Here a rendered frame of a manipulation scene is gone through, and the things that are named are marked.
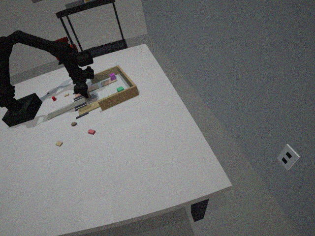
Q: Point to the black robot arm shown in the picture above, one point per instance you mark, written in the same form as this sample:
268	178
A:
58	49

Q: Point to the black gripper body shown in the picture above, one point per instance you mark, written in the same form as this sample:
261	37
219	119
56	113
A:
80	85

